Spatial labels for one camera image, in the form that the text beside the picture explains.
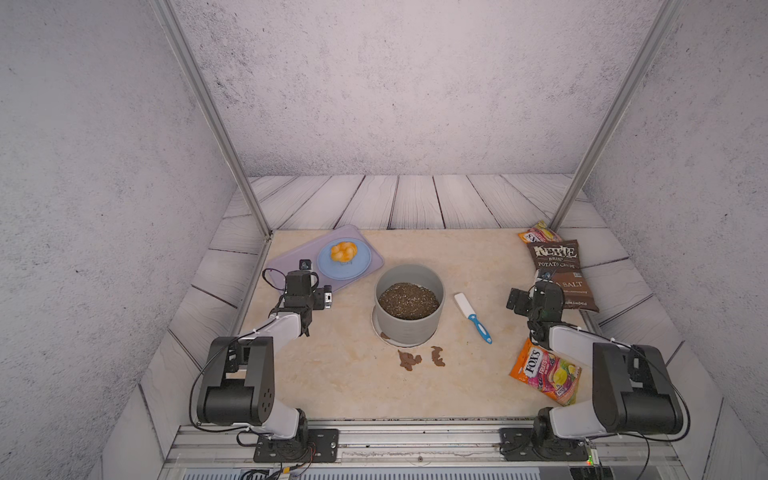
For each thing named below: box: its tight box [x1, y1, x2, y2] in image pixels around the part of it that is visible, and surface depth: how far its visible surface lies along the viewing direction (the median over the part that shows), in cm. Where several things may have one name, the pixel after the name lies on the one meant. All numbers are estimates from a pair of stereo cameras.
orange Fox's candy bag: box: [518, 220, 563, 244], surface depth 117 cm
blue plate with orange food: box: [317, 237, 372, 280], surface depth 113 cm
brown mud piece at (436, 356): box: [430, 346, 446, 367], surface depth 89 cm
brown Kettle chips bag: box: [527, 239, 600, 313], surface depth 108 cm
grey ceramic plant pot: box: [371, 264, 445, 348], surface depth 91 cm
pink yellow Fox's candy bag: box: [509, 338, 582, 407], surface depth 84 cm
